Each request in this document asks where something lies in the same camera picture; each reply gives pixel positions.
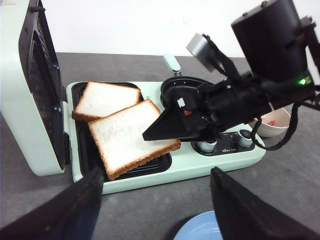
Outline left silver control knob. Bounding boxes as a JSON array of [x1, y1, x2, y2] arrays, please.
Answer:
[[195, 141, 217, 154]]

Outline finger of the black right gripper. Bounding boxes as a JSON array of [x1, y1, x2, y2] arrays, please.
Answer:
[[163, 85, 210, 118], [142, 107, 213, 142]]

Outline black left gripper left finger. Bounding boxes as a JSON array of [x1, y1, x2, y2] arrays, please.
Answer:
[[0, 167, 104, 240]]

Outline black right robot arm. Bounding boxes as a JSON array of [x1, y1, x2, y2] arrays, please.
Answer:
[[142, 0, 320, 141]]

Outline black round frying pan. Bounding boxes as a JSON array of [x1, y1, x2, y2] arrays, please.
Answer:
[[160, 53, 214, 108]]

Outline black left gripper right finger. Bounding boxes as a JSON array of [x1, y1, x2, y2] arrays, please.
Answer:
[[210, 167, 320, 240]]

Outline right silver control knob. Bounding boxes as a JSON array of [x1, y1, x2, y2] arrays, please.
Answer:
[[233, 129, 253, 148]]

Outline breakfast maker hinged lid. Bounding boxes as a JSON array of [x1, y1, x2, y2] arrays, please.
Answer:
[[0, 0, 69, 176]]

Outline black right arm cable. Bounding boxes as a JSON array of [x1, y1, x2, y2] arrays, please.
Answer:
[[204, 34, 301, 151]]

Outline silver control knob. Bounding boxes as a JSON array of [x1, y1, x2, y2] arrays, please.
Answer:
[[195, 141, 217, 154], [233, 129, 253, 148]]

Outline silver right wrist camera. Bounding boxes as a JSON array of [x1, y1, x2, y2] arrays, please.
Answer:
[[186, 33, 219, 73]]

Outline blue plastic plate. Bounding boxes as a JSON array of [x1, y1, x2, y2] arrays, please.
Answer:
[[173, 210, 223, 240]]

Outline beige ceramic bowl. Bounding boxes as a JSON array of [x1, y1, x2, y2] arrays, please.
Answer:
[[257, 108, 291, 138]]

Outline mint green breakfast maker base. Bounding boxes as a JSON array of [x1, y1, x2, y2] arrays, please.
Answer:
[[63, 81, 266, 194]]

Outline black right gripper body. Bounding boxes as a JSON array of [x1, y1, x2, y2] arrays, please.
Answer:
[[197, 71, 271, 130]]

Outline orange shrimp pieces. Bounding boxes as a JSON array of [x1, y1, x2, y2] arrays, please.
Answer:
[[261, 115, 276, 126]]

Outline white bread slice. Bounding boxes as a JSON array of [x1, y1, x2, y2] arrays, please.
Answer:
[[88, 99, 181, 181], [72, 81, 141, 123]]

